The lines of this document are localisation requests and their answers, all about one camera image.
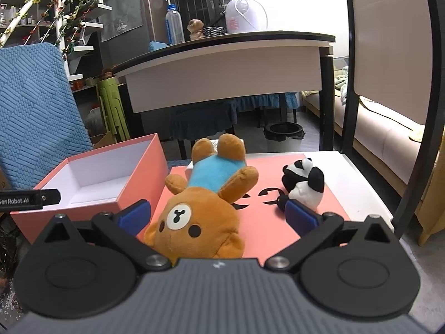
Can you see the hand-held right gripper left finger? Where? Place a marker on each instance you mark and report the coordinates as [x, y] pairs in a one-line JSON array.
[[134, 217]]

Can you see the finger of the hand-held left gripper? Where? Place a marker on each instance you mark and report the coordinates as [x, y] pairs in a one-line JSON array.
[[50, 197]]

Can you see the blue folded cloth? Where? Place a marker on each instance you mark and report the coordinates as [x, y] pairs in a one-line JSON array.
[[159, 46]]

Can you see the beige chair with black frame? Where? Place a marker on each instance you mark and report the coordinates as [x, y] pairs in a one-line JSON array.
[[382, 41]]

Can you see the blue knitted chair cover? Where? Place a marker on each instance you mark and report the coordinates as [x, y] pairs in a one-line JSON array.
[[34, 111]]

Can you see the brown teddy bear plush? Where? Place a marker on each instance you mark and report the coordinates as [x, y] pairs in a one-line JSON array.
[[194, 215]]

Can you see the dark-topped beige desk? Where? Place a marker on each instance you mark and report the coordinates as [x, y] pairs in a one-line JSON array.
[[226, 73]]

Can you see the panda plush toy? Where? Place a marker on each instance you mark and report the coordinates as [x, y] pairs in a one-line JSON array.
[[313, 181]]

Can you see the white vine-wrapped arch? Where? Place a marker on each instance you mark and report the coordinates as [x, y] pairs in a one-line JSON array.
[[21, 14]]

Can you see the grey refrigerator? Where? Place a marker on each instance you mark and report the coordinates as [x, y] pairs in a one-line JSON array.
[[156, 14]]

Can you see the pink cardboard box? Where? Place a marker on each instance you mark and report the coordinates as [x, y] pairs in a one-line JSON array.
[[139, 167]]

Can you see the white plastic jug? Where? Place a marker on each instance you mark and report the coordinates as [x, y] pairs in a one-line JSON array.
[[94, 121]]

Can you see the blue frilled chair cover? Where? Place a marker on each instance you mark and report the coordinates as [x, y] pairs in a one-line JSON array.
[[264, 101], [201, 118]]

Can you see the green blanket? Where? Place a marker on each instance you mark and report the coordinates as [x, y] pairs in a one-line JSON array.
[[342, 83]]

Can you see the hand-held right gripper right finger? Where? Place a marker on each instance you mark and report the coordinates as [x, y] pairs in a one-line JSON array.
[[300, 217]]

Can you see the pink box lid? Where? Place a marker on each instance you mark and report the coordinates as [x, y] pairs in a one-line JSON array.
[[264, 181]]

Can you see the yellow cloth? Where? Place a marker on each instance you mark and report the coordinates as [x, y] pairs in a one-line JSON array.
[[417, 134]]

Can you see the clear plastic water bottle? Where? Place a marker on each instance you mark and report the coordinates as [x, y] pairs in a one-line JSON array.
[[174, 24]]

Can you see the beige sofa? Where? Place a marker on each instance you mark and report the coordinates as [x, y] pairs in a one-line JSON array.
[[382, 135]]

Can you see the stack of green stools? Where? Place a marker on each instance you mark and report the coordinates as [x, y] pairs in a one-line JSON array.
[[111, 108]]

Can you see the wall shelf with clutter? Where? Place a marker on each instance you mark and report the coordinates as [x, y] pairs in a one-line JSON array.
[[10, 10]]

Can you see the black-lined trash bin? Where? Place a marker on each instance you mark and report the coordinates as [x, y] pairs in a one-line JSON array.
[[283, 130]]

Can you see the white ladder shelf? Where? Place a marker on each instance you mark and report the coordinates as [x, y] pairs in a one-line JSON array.
[[92, 25]]

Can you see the white domed appliance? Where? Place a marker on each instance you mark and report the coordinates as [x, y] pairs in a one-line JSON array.
[[243, 15]]

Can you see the grey dust cover cloth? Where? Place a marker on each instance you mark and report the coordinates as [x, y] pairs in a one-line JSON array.
[[121, 17]]

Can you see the small brown figurine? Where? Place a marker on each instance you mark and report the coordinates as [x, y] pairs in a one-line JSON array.
[[195, 29]]

